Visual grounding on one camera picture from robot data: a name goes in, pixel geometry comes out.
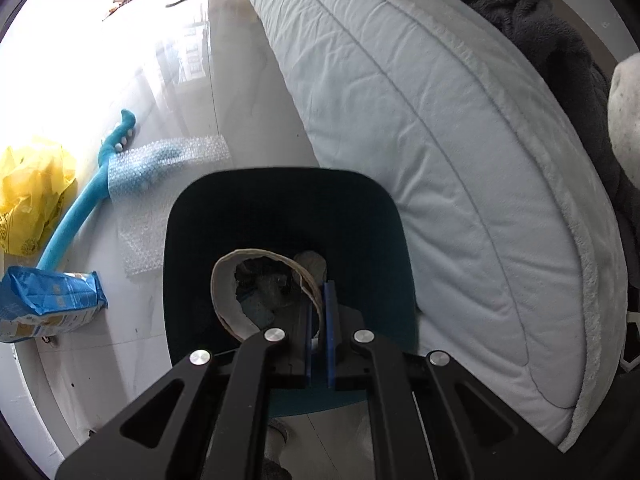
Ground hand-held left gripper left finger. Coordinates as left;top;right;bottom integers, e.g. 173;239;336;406
55;305;315;480

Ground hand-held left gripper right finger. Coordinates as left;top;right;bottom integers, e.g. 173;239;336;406
322;281;562;480

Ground brown tape roll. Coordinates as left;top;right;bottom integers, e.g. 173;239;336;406
210;249;326;343

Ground dark teal trash bin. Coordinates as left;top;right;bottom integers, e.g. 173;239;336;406
162;167;421;418

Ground crumpled dark wrapper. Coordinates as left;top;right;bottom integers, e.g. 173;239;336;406
235;257;301;328

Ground person's grey socked foot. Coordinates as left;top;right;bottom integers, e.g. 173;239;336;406
265;420;292;480

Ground light grey bed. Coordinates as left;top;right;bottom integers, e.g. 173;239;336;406
215;0;631;456

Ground clear bubble wrap sheet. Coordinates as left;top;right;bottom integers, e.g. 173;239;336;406
107;135;231;278

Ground blue snack bag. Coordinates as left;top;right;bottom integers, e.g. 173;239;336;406
0;266;108;343

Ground blue foam tube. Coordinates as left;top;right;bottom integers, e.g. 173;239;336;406
37;110;137;272

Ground yellow plastic bag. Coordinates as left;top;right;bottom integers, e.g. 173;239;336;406
0;135;78;256

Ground dark grey fleece blanket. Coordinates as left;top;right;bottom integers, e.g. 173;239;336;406
410;0;640;361

